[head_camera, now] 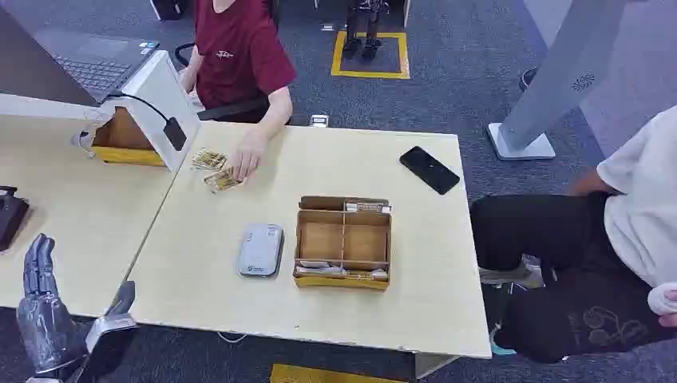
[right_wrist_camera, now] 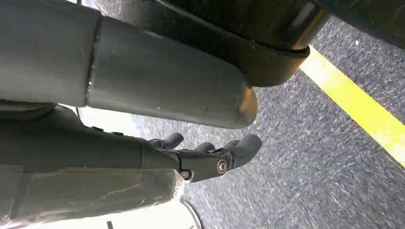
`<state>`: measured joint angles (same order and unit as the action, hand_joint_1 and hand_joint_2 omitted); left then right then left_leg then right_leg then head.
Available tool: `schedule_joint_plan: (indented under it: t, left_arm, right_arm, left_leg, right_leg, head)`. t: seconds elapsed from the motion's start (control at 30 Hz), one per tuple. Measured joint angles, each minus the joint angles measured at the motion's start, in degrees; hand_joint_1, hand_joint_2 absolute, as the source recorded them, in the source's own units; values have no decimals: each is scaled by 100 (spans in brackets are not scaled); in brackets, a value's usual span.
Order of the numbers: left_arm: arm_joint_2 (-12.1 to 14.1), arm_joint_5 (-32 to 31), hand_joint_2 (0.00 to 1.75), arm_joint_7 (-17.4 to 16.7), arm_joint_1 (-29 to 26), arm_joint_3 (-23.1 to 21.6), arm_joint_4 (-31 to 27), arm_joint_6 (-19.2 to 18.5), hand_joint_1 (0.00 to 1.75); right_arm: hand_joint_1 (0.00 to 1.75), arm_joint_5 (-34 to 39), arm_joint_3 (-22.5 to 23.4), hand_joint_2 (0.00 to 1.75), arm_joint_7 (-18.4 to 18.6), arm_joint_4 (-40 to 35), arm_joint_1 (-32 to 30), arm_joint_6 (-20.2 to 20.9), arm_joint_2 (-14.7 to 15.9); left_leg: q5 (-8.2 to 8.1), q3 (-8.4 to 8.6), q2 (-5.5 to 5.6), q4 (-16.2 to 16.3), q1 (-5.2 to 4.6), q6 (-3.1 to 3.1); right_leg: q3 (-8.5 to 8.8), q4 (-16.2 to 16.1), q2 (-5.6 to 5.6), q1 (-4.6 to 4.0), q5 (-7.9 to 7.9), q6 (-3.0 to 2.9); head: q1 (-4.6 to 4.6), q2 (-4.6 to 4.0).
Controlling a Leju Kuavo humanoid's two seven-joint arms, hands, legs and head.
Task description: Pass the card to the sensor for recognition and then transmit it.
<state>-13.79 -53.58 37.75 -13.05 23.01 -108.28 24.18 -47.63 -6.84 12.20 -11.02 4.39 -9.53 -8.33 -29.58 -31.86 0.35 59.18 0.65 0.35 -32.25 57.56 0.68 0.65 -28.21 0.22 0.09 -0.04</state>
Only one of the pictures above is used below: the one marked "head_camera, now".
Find person's left hand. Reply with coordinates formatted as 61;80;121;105
230;129;269;181

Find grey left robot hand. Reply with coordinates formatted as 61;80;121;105
15;234;137;374

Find gold printed card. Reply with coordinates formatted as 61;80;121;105
203;167;245;195
191;148;229;172

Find wooden card box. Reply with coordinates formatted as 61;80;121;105
292;195;393;292

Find grey rounded case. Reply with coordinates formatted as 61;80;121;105
236;222;286;278

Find seated person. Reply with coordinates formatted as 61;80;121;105
176;0;298;182

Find white laptop stand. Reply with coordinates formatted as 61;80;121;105
0;49;203;174

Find black device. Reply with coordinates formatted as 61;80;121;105
0;185;32;253

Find wooden box with yellow front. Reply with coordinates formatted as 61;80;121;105
90;106;167;168

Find card stack with white edges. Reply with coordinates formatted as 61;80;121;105
344;199;393;215

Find card stack with gold print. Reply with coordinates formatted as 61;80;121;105
295;261;390;282

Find black cabinet base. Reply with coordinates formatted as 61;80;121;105
149;0;190;22

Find black robot legs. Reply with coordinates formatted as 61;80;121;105
341;0;390;62

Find black smartphone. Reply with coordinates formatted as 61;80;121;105
398;145;461;196

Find dark grey laptop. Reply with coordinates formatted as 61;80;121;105
0;6;160;109

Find white desk leg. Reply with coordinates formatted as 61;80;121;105
414;352;460;381

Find dark shoe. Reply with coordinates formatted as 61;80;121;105
517;66;539;93

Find person in black trousers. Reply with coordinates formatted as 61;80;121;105
469;105;677;365

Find white pillar with base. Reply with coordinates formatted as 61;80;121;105
487;0;631;162

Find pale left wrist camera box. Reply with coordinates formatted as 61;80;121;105
85;314;139;353

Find black cable with adapter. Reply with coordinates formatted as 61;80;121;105
107;92;188;152

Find white cable loop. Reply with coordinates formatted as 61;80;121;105
69;129;97;158

